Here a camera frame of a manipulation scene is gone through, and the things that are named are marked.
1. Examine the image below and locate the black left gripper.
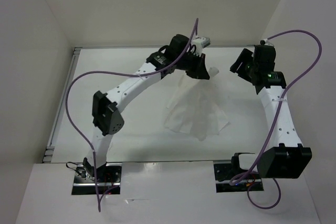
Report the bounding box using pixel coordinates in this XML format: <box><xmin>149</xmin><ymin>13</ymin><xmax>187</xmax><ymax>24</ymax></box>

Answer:
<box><xmin>174</xmin><ymin>50</ymin><xmax>208</xmax><ymax>79</ymax></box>

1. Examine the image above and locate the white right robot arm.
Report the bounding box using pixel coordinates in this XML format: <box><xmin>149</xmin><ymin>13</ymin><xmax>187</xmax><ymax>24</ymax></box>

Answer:
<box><xmin>230</xmin><ymin>45</ymin><xmax>312</xmax><ymax>179</ymax></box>

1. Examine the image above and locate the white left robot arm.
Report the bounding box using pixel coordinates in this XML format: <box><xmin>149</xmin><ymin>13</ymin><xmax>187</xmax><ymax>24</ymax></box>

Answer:
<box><xmin>83</xmin><ymin>34</ymin><xmax>211</xmax><ymax>182</ymax></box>

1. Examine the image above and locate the aluminium table frame rail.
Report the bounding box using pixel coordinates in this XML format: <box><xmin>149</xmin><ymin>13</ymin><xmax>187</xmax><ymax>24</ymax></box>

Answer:
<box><xmin>42</xmin><ymin>47</ymin><xmax>82</xmax><ymax>164</ymax></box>

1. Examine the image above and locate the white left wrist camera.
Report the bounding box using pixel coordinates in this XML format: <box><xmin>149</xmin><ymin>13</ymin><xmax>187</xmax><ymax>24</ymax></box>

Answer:
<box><xmin>191</xmin><ymin>37</ymin><xmax>211</xmax><ymax>55</ymax></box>

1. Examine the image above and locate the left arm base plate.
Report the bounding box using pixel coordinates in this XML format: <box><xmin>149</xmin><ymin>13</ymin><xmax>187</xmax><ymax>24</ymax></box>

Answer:
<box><xmin>71</xmin><ymin>163</ymin><xmax>123</xmax><ymax>196</ymax></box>

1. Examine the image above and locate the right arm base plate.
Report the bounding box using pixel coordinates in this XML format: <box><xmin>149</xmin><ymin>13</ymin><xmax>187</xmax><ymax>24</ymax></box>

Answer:
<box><xmin>213</xmin><ymin>158</ymin><xmax>264</xmax><ymax>193</ymax></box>

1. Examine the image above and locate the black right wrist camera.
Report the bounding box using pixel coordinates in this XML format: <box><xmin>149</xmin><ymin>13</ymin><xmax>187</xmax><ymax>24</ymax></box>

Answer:
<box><xmin>266</xmin><ymin>71</ymin><xmax>287</xmax><ymax>89</ymax></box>

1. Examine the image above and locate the white pleated skirt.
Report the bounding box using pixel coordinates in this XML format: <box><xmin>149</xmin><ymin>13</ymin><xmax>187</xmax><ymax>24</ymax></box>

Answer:
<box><xmin>163</xmin><ymin>67</ymin><xmax>229</xmax><ymax>141</ymax></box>

